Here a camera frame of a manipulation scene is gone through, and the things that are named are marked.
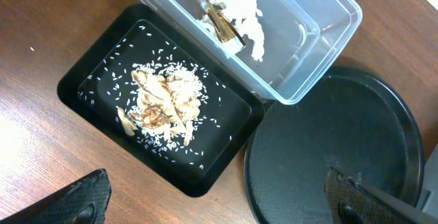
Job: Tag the gold foil wrapper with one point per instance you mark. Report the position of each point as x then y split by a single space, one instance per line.
224 30

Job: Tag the food scraps with rice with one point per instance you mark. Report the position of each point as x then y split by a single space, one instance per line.
161 97

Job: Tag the black rectangular tray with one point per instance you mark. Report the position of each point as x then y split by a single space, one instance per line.
240 124

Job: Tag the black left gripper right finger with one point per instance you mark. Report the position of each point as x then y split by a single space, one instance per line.
353 202

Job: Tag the clear plastic bin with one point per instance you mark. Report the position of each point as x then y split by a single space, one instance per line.
302 40

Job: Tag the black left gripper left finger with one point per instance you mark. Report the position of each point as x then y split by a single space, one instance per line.
83 201

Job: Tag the white tissue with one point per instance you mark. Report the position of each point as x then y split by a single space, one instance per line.
242 15

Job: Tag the black round tray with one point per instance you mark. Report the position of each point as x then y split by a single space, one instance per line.
350 120

